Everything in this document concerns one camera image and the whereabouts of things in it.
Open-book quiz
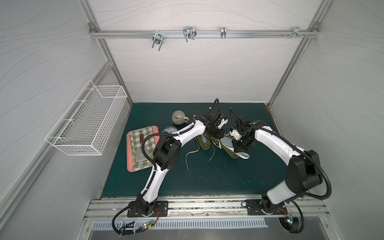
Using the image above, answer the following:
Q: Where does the green canvas shoe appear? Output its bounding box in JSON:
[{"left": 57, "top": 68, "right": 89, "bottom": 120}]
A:
[
  {"left": 211, "top": 136, "right": 239, "bottom": 159},
  {"left": 185, "top": 131, "right": 217, "bottom": 172}
]

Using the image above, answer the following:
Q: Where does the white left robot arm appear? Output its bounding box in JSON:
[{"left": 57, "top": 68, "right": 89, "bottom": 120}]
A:
[{"left": 136, "top": 108, "right": 228, "bottom": 215}]

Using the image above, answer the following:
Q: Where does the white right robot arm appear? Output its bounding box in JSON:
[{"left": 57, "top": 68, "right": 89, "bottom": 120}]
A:
[{"left": 230, "top": 116, "right": 324, "bottom": 208}]

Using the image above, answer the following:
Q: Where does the striped ceramic mug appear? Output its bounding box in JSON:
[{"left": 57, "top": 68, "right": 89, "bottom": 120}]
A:
[{"left": 172, "top": 110, "right": 190, "bottom": 126}]

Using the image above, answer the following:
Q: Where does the blue floral ceramic bowl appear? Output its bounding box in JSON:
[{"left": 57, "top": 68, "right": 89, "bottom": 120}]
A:
[{"left": 162, "top": 126, "right": 178, "bottom": 134}]

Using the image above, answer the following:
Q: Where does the pink plastic tray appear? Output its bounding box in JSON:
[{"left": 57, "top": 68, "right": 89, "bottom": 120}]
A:
[{"left": 126, "top": 125, "right": 161, "bottom": 173}]

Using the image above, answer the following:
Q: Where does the metal U-bolt clamp middle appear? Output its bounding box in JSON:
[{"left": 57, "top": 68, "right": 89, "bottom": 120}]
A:
[{"left": 183, "top": 27, "right": 197, "bottom": 42}]

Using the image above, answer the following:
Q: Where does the metal u-bolt clamp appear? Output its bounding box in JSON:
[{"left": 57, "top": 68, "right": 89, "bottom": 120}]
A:
[
  {"left": 183, "top": 27, "right": 197, "bottom": 42},
  {"left": 152, "top": 33, "right": 164, "bottom": 51}
]

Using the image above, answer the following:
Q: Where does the metal U-bolt clamp left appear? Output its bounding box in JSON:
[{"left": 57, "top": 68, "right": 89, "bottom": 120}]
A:
[{"left": 152, "top": 33, "right": 164, "bottom": 51}]

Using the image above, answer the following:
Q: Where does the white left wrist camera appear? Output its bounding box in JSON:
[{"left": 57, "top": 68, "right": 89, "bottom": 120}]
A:
[{"left": 217, "top": 118, "right": 228, "bottom": 129}]

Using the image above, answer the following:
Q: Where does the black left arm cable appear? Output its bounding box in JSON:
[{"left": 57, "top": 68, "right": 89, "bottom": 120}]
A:
[{"left": 111, "top": 98, "right": 221, "bottom": 236}]

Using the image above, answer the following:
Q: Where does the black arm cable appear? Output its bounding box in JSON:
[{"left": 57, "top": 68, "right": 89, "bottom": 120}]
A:
[
  {"left": 229, "top": 107, "right": 333, "bottom": 201},
  {"left": 111, "top": 98, "right": 221, "bottom": 236}
]

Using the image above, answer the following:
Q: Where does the wooden handled utensil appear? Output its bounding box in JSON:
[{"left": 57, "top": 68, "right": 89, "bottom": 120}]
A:
[{"left": 140, "top": 131, "right": 144, "bottom": 144}]

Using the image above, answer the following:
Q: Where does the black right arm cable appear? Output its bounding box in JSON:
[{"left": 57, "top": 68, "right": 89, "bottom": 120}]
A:
[{"left": 229, "top": 107, "right": 333, "bottom": 201}]

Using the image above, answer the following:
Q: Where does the white slotted cable duct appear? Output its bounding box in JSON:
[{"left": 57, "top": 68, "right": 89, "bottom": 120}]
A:
[{"left": 92, "top": 218, "right": 269, "bottom": 231}]

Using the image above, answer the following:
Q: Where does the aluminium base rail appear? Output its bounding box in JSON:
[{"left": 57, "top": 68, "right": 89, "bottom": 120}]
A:
[{"left": 84, "top": 195, "right": 331, "bottom": 220}]

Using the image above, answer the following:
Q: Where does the metal bracket with screws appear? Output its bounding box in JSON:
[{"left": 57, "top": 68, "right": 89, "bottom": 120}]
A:
[{"left": 282, "top": 27, "right": 309, "bottom": 39}]

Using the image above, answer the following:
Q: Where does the white wire basket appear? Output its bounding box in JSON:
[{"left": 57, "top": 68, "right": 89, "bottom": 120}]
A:
[{"left": 45, "top": 80, "right": 127, "bottom": 156}]

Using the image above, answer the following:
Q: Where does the aluminium top rail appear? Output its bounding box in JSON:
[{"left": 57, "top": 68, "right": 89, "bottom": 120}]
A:
[{"left": 90, "top": 24, "right": 321, "bottom": 40}]

